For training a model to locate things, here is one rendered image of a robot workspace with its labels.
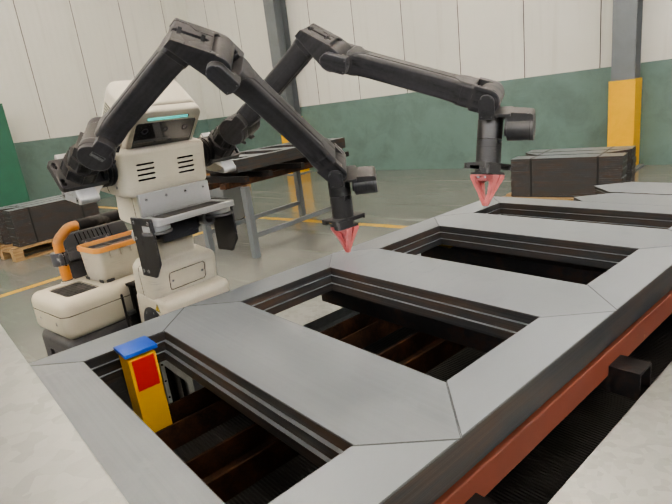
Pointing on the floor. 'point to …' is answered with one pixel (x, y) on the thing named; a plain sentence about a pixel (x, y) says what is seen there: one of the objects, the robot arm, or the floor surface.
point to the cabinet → (10, 168)
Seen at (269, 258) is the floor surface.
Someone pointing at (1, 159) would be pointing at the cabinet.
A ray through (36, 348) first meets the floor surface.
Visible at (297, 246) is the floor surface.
